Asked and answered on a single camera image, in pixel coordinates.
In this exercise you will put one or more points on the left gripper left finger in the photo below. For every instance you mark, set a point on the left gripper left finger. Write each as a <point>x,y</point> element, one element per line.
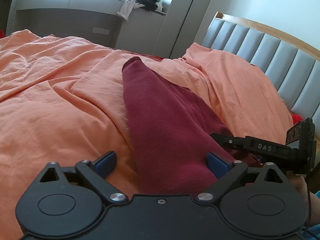
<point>94,174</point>

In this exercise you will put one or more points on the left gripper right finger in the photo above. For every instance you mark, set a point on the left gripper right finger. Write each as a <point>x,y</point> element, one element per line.
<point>229,175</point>

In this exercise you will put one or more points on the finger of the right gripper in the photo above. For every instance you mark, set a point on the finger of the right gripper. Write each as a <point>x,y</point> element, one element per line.
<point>225,141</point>

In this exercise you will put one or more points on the dark red sweater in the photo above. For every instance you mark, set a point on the dark red sweater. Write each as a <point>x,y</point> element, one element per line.
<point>170,129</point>

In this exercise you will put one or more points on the person's right hand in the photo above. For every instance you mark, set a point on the person's right hand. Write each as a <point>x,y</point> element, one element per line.
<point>310,199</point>

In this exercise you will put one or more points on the red pillow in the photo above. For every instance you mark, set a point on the red pillow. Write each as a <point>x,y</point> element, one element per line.
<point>296,118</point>

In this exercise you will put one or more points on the orange duvet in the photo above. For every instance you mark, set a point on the orange duvet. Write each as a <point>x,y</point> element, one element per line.
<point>62,100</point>

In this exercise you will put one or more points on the grey padded wooden headboard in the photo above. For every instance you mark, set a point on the grey padded wooden headboard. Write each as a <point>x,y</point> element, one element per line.
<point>291,64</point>

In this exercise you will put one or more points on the tall grey wardrobe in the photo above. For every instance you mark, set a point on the tall grey wardrobe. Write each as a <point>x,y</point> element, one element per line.
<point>180,25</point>

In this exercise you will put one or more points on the grey window seat cabinet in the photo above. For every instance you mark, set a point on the grey window seat cabinet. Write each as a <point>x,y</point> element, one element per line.
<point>94,20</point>

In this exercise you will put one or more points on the red object on floor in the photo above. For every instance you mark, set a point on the red object on floor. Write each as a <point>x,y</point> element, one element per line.
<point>2,34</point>

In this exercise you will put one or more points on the white cloth hanging over ledge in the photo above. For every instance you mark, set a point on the white cloth hanging over ledge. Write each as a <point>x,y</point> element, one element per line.
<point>127,8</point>

